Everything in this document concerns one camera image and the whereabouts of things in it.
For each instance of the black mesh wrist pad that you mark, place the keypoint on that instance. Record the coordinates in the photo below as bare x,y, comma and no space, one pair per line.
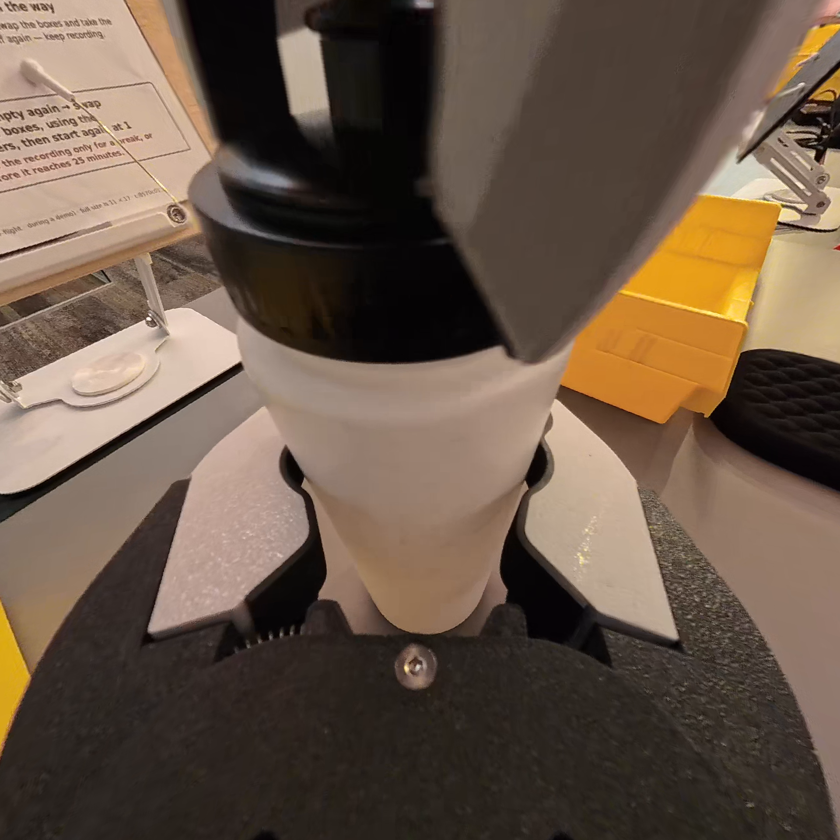
787,413

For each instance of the black bottle lid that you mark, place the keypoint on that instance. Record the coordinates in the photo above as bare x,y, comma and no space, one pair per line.
328,289

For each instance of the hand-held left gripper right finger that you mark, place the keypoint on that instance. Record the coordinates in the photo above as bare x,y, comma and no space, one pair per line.
597,544

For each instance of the tilted panel stand white base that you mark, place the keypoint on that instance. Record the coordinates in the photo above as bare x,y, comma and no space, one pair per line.
797,167

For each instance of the white plastic bottle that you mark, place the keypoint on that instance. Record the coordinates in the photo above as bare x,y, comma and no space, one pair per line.
407,472

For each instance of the yellow plastic bin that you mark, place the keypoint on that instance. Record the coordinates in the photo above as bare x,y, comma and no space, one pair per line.
817,43
10,669
656,367

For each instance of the printed instruction sheet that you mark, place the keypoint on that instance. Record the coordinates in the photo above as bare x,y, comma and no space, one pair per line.
79,177

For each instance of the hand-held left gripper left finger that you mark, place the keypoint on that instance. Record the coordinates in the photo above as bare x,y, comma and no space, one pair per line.
229,538

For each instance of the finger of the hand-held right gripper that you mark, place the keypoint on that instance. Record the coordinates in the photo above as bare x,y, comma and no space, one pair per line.
590,164
243,79

